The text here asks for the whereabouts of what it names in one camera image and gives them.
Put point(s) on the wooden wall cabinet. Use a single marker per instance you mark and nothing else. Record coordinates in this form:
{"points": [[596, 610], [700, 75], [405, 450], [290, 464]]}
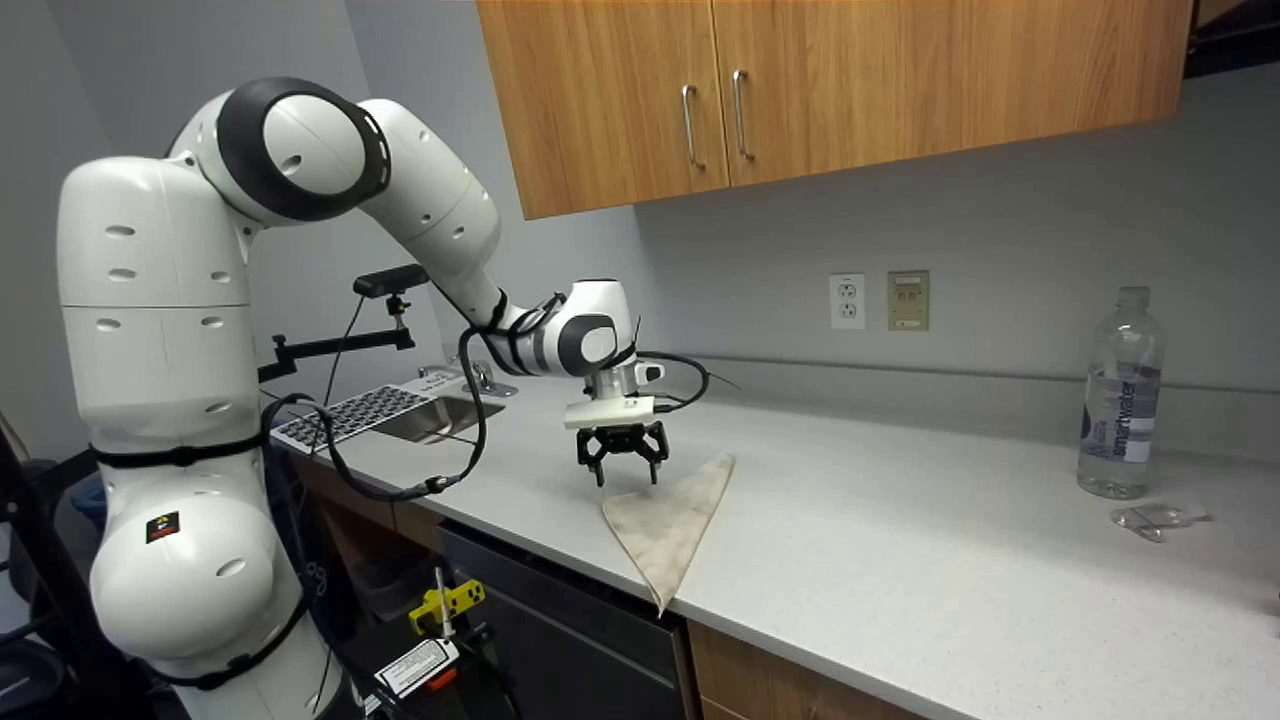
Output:
{"points": [[864, 83]]}

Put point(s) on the black camera on mount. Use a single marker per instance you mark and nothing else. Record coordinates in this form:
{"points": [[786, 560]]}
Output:
{"points": [[392, 281]]}

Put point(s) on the metal sink with rack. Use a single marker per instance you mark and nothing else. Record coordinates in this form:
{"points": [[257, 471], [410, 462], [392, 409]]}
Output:
{"points": [[403, 413]]}

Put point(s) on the crumpled clear plastic wrapper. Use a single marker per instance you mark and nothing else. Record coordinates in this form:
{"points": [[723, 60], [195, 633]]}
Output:
{"points": [[1157, 518]]}

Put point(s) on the black dishwasher front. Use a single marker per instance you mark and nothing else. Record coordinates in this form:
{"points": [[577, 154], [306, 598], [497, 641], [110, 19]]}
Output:
{"points": [[575, 627]]}

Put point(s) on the stained beige cloth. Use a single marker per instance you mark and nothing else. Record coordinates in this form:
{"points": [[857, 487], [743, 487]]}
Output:
{"points": [[674, 526]]}

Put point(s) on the yellow power strip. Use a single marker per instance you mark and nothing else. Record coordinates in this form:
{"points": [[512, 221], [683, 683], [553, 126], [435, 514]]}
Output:
{"points": [[445, 602]]}

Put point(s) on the white wall power outlet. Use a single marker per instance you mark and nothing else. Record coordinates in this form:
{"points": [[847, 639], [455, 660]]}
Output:
{"points": [[847, 303]]}

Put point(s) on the wooden base cabinet front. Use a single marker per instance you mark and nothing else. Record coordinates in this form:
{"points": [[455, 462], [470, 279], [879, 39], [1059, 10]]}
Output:
{"points": [[772, 686]]}

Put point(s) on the white labelled box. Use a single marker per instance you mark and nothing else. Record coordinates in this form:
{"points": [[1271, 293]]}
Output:
{"points": [[416, 660]]}

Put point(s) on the black articulated camera mount arm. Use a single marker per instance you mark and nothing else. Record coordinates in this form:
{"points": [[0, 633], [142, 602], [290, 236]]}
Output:
{"points": [[332, 349]]}

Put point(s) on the clear plastic water bottle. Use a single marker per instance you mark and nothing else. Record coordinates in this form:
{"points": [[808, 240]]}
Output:
{"points": [[1122, 413]]}

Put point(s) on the black robot cart frame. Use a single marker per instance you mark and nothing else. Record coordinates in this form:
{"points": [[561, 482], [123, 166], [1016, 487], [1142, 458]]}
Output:
{"points": [[34, 602]]}

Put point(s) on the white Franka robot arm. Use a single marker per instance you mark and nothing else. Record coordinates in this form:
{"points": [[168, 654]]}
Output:
{"points": [[161, 334]]}

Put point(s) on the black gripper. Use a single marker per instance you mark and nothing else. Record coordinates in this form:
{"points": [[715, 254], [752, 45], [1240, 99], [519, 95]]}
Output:
{"points": [[620, 438]]}

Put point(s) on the yellow-green wall plate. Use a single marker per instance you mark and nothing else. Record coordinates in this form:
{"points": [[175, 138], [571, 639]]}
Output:
{"points": [[910, 303]]}

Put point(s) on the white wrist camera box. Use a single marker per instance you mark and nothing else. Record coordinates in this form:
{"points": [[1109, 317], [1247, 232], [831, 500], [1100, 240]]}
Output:
{"points": [[608, 413]]}

